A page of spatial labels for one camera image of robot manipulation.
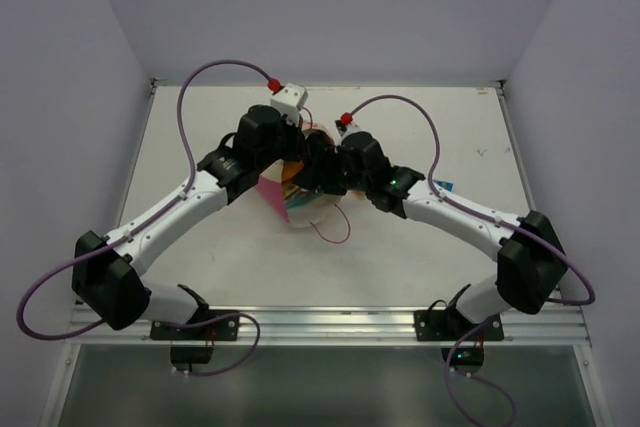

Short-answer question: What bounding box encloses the teal fox's mint candy bag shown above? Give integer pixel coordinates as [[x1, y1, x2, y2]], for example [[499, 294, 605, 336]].
[[283, 185, 317, 210]]

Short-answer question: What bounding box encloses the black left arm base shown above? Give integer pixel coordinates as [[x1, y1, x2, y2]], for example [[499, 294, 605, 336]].
[[149, 309, 240, 342]]

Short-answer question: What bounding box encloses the orange snack bag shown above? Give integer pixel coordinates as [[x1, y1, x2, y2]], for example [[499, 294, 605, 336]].
[[281, 161, 305, 184]]

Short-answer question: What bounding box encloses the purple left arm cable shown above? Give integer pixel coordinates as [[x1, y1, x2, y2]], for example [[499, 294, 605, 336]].
[[17, 60, 281, 378]]

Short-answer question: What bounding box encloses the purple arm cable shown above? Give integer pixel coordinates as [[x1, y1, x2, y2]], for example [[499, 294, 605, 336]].
[[17, 60, 281, 378], [335, 94, 596, 427]]

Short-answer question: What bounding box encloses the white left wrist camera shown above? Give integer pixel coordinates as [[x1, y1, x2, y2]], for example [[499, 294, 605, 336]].
[[270, 83, 308, 126]]

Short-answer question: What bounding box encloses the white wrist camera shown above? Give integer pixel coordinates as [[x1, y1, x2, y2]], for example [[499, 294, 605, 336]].
[[270, 83, 308, 126], [335, 112, 361, 145]]

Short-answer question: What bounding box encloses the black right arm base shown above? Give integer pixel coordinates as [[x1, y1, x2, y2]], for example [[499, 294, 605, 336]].
[[413, 308, 505, 342]]

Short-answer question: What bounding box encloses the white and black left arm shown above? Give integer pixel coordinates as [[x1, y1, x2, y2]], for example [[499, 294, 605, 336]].
[[72, 105, 304, 340]]

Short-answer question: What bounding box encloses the right black controller box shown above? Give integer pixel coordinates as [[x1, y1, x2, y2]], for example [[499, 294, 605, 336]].
[[447, 347, 485, 373]]

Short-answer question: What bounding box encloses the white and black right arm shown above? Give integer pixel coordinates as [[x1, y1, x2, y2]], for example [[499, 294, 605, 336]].
[[294, 131, 567, 340]]

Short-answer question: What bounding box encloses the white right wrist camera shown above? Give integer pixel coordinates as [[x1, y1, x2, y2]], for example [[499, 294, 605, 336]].
[[335, 112, 361, 145]]

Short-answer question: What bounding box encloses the left black controller box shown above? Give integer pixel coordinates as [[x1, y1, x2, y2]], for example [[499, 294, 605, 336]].
[[169, 346, 213, 371]]

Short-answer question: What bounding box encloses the black controller box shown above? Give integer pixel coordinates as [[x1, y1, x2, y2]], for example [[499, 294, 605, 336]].
[[169, 346, 213, 371], [447, 347, 485, 373]]

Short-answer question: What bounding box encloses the pink and cream paper bag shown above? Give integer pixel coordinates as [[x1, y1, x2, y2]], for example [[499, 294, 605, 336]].
[[254, 116, 351, 244]]

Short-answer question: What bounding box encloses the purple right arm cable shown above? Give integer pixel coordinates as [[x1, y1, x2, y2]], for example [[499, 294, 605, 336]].
[[335, 94, 596, 427]]

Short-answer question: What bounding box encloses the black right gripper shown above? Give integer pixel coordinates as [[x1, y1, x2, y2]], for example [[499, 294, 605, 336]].
[[291, 142, 372, 196]]

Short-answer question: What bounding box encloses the blue m&m's packet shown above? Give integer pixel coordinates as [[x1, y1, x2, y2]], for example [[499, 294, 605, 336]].
[[433, 179, 454, 192]]

